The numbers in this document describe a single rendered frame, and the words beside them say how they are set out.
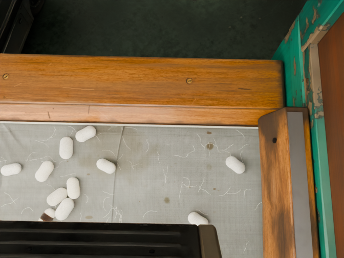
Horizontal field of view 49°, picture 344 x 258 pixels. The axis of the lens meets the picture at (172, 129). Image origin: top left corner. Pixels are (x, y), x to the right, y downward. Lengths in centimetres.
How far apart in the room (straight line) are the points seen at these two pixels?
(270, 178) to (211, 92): 18
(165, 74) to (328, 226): 35
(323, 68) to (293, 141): 11
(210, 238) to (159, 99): 38
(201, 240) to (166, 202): 34
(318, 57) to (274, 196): 21
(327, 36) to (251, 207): 29
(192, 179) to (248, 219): 11
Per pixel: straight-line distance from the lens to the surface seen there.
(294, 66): 65
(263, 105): 66
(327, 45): 57
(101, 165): 63
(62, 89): 67
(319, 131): 55
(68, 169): 66
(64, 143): 64
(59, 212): 63
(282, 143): 55
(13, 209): 68
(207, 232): 30
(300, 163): 55
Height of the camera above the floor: 137
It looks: 75 degrees down
